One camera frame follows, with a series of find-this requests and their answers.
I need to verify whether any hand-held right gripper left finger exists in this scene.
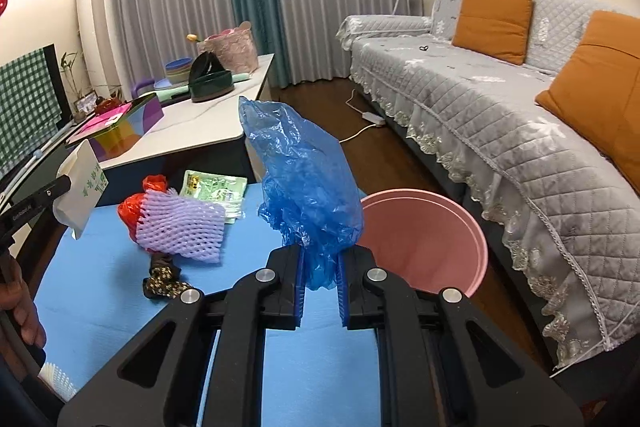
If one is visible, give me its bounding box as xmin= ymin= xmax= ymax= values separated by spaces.
xmin=56 ymin=243 xmax=307 ymax=427

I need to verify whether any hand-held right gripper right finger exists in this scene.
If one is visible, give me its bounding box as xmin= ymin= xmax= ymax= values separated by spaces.
xmin=336 ymin=247 xmax=585 ymax=427

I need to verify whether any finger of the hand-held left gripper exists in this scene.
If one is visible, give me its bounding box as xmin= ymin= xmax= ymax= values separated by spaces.
xmin=0 ymin=176 xmax=73 ymax=223

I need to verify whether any white paper packet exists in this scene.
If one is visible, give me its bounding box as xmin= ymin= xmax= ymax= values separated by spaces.
xmin=51 ymin=139 xmax=109 ymax=240

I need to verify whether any red plastic bag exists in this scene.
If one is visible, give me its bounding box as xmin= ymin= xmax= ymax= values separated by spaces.
xmin=117 ymin=174 xmax=168 ymax=240

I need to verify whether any pink plastic bucket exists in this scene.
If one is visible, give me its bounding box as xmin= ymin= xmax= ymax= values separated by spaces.
xmin=357 ymin=189 xmax=489 ymax=299

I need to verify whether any blue plastic bag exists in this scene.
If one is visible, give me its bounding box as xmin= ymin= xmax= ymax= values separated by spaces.
xmin=238 ymin=96 xmax=364 ymax=292

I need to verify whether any green printed packet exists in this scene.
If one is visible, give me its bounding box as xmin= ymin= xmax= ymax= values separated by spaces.
xmin=179 ymin=170 xmax=249 ymax=226

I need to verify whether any purple foam net sleeve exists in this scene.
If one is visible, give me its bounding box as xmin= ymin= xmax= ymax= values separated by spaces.
xmin=136 ymin=188 xmax=226 ymax=264

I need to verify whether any clear bubble wrap piece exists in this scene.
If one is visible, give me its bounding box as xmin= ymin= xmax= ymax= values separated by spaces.
xmin=37 ymin=359 xmax=78 ymax=403

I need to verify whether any person's left hand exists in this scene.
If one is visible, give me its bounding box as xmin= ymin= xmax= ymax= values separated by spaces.
xmin=0 ymin=279 xmax=47 ymax=350

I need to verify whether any green checkered cloth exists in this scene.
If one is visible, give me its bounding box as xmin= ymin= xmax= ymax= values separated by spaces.
xmin=0 ymin=48 xmax=62 ymax=172

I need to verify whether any multicoloured box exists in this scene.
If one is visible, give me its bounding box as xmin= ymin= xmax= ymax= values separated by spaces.
xmin=66 ymin=94 xmax=165 ymax=160

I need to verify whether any red teapot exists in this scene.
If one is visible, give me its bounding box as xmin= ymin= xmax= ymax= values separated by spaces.
xmin=94 ymin=97 xmax=123 ymax=116

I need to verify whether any black television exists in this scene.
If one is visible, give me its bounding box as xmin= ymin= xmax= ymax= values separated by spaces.
xmin=42 ymin=44 xmax=73 ymax=128

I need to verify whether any blue folding table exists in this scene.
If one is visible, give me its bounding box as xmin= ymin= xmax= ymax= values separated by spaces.
xmin=34 ymin=181 xmax=391 ymax=427

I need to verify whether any bamboo plant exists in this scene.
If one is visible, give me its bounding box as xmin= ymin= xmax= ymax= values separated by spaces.
xmin=60 ymin=51 xmax=83 ymax=100

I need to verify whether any purple plastic container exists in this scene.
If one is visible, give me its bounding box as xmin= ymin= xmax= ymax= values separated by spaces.
xmin=131 ymin=78 xmax=157 ymax=100

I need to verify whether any mint green tray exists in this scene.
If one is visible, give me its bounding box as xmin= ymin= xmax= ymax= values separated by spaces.
xmin=156 ymin=73 xmax=251 ymax=102

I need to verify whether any white standing air conditioner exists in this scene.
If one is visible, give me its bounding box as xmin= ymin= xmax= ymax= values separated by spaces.
xmin=76 ymin=0 xmax=123 ymax=95

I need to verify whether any white coffee table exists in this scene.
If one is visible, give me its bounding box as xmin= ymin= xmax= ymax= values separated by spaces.
xmin=65 ymin=53 xmax=276 ymax=208

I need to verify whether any stack of coloured bowls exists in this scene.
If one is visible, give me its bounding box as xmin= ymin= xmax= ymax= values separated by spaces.
xmin=164 ymin=58 xmax=195 ymax=85

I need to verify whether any dark green basin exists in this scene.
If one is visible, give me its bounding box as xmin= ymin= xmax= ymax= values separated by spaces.
xmin=189 ymin=71 xmax=235 ymax=102

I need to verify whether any grey quilted sofa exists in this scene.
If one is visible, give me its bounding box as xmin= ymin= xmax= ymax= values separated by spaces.
xmin=336 ymin=0 xmax=640 ymax=370

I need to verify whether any pink lace basket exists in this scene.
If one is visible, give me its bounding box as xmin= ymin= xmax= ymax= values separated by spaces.
xmin=197 ymin=24 xmax=259 ymax=75

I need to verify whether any orange cushion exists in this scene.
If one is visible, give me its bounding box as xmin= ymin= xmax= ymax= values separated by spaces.
xmin=452 ymin=0 xmax=534 ymax=66
xmin=535 ymin=10 xmax=640 ymax=196

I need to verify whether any photo frame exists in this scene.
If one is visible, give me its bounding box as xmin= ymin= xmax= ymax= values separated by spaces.
xmin=72 ymin=91 xmax=99 ymax=114

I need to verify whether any white power cable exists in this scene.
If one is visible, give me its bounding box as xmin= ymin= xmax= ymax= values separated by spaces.
xmin=337 ymin=88 xmax=373 ymax=142

